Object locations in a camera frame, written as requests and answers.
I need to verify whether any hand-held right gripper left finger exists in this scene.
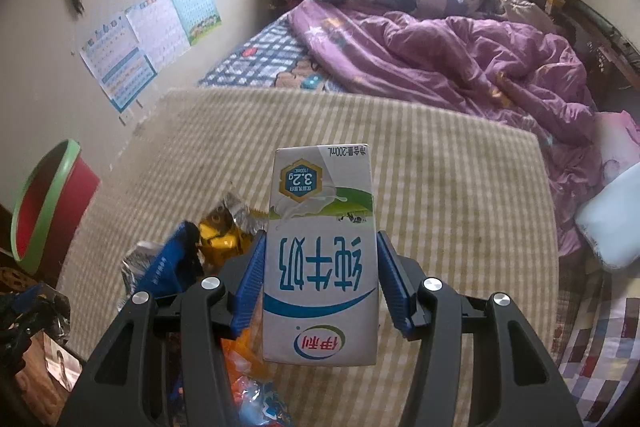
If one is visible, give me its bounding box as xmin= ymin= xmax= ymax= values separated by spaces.
xmin=62 ymin=231 xmax=268 ymax=427

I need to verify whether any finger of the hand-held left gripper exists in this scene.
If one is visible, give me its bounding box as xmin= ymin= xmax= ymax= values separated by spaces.
xmin=0 ymin=284 xmax=48 ymax=338

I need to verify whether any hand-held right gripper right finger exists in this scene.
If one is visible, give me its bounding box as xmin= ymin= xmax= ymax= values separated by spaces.
xmin=376 ymin=231 xmax=583 ymax=427

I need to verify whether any white milk carton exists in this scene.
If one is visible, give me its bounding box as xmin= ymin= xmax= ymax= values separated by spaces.
xmin=261 ymin=144 xmax=378 ymax=367

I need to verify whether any red bucket with green rim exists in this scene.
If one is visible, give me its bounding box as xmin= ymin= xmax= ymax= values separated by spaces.
xmin=10 ymin=139 xmax=101 ymax=275

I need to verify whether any yellow snack wrapper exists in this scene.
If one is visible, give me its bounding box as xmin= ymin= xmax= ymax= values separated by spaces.
xmin=199 ymin=192 xmax=266 ymax=268

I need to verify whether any orange snack packet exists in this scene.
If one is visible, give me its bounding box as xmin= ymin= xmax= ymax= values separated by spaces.
xmin=220 ymin=322 xmax=266 ymax=390

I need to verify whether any carved wooden chair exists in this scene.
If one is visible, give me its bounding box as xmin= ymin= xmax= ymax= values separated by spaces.
xmin=0 ymin=252 xmax=83 ymax=395

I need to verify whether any blue snack wrapper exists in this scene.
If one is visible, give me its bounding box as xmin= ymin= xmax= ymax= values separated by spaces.
xmin=117 ymin=221 xmax=201 ymax=308

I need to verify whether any colourful snack packet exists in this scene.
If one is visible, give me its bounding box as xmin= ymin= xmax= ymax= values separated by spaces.
xmin=234 ymin=377 xmax=301 ymax=427

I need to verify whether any beige striped mat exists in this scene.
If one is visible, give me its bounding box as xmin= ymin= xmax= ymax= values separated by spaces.
xmin=55 ymin=88 xmax=561 ymax=427

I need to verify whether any patchwork checked sheet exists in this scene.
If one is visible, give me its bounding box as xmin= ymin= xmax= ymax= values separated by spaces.
xmin=555 ymin=257 xmax=640 ymax=413

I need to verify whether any white pillow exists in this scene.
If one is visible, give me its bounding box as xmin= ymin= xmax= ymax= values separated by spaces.
xmin=574 ymin=162 xmax=640 ymax=272

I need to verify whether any purple quilt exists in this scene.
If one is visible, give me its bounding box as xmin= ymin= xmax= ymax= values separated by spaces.
xmin=290 ymin=0 xmax=601 ymax=258

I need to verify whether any blue plaid bed sheet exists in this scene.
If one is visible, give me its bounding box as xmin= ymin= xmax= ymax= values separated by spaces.
xmin=197 ymin=0 xmax=341 ymax=94

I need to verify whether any pink cloth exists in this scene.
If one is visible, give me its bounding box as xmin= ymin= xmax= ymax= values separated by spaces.
xmin=592 ymin=109 xmax=640 ymax=188

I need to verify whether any beige pillow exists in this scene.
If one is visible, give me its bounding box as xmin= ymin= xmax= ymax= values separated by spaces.
xmin=492 ymin=0 xmax=558 ymax=32

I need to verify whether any dark wooden headboard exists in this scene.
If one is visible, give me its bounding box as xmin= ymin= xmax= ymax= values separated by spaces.
xmin=560 ymin=0 xmax=640 ymax=108

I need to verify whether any blue-bordered wall poster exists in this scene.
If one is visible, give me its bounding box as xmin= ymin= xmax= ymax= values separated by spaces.
xmin=80 ymin=9 xmax=158 ymax=114

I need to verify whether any white wall poster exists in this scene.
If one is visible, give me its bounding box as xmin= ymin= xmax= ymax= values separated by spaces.
xmin=124 ymin=0 xmax=191 ymax=70

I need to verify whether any green wall poster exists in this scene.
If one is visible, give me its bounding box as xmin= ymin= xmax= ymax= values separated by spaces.
xmin=167 ymin=0 xmax=222 ymax=46

